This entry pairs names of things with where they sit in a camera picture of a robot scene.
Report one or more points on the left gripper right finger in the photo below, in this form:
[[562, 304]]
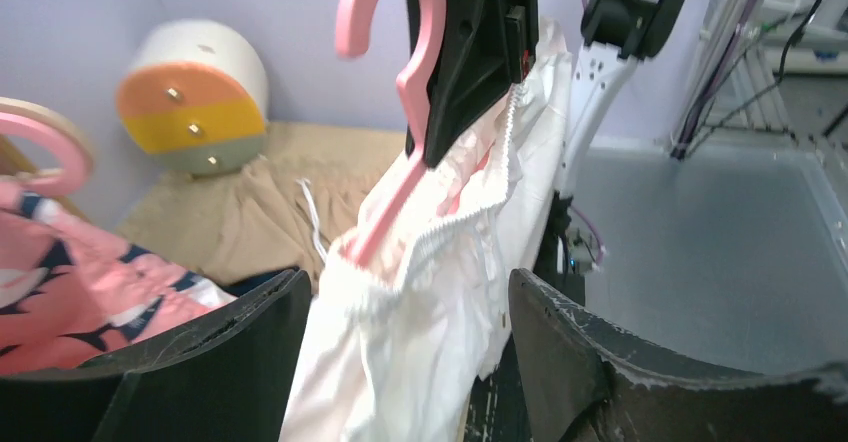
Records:
[[616, 386]]

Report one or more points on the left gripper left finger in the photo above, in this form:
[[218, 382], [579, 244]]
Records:
[[225, 376]]

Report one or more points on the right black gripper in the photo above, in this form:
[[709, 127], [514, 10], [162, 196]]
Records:
[[488, 46]]

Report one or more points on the pink wooden hanger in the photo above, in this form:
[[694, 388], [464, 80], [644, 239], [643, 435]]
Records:
[[55, 133], [352, 39]]

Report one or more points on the white shorts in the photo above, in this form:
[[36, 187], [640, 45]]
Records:
[[390, 352]]

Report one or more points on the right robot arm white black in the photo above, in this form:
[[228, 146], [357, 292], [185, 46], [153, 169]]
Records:
[[617, 36]]

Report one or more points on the navy blue shorts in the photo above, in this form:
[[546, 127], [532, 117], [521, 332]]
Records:
[[244, 286]]

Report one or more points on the beige shorts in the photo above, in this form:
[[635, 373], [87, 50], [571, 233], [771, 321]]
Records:
[[276, 212]]

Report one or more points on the pink shark print shorts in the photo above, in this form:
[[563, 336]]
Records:
[[71, 291]]

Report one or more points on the round white drawer cabinet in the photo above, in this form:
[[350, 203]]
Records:
[[196, 98]]

